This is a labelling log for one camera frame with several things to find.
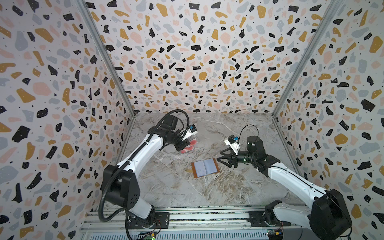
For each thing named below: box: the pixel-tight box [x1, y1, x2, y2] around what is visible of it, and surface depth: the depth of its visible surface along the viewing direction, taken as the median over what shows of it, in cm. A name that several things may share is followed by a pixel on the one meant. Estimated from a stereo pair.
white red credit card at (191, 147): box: [184, 138, 198, 152], surface depth 85 cm
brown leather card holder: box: [191, 157, 220, 178], surface depth 94 cm
